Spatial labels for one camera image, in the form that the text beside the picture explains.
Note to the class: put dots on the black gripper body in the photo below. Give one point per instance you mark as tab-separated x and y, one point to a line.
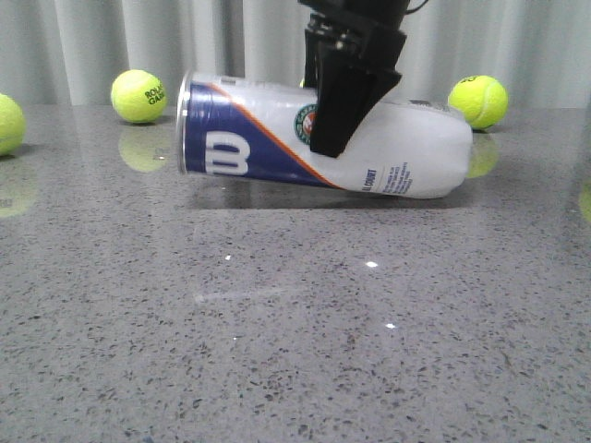
366	33

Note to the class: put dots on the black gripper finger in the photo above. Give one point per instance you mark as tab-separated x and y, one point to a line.
346	94
311	73

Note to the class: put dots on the white blue Wilson tennis can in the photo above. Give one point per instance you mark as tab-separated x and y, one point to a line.
255	130

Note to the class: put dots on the right back tennis ball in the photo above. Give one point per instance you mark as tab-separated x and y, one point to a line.
482	99

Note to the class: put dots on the Roland Garros tennis ball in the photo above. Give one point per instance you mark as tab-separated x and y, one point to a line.
138	96

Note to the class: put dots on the Wilson 3 tennis ball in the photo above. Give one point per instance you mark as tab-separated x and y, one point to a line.
13	125

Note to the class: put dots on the grey pleated curtain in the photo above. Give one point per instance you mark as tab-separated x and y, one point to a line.
69	52

